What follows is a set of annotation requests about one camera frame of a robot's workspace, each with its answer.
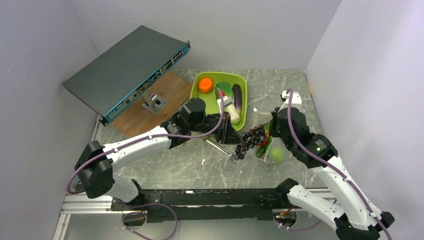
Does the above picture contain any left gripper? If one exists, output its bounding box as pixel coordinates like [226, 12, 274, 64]
[190, 112, 245, 146]

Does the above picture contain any red apple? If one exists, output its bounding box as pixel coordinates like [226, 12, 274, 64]
[258, 131, 270, 146]

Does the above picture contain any clear zip top bag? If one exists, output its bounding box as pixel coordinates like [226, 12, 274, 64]
[253, 107, 288, 164]

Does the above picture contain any black grape bunch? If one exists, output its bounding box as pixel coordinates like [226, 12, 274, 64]
[234, 124, 266, 160]

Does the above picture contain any green apple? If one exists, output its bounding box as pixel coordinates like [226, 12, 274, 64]
[267, 147, 285, 164]

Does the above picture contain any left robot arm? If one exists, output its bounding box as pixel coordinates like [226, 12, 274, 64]
[73, 98, 244, 210]

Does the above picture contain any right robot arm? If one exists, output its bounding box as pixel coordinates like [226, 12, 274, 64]
[269, 107, 395, 240]

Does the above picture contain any silver wrench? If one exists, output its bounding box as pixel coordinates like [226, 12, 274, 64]
[201, 137, 239, 163]

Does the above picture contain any green plastic basin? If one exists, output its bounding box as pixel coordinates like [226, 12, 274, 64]
[189, 71, 248, 131]

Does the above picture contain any purple eggplant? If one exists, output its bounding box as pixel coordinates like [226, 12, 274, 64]
[232, 84, 242, 114]

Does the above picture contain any bok choy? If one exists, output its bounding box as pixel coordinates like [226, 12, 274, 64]
[215, 81, 241, 124]

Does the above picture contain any orange tangerine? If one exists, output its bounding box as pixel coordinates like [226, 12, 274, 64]
[197, 78, 214, 94]

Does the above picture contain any wooden board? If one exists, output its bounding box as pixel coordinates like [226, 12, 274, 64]
[111, 72, 192, 138]

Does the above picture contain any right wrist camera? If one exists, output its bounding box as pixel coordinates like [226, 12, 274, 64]
[279, 90, 302, 110]

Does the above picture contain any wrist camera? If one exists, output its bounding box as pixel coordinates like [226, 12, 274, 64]
[216, 96, 238, 115]
[279, 90, 302, 110]

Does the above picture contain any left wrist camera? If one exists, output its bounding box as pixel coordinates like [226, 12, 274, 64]
[216, 96, 238, 115]

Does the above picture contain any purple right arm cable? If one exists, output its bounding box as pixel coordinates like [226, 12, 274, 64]
[286, 88, 395, 240]

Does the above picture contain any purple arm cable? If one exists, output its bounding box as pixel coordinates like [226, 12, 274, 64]
[66, 87, 226, 240]
[286, 88, 395, 240]

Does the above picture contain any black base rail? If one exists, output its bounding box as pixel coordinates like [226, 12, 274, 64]
[111, 188, 292, 223]

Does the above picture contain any metal stand bracket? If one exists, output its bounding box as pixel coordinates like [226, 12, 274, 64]
[141, 91, 168, 115]

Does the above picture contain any grey network switch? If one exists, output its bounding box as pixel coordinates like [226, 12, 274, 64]
[62, 25, 191, 126]

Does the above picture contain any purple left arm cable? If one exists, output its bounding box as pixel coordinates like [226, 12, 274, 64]
[66, 87, 226, 240]

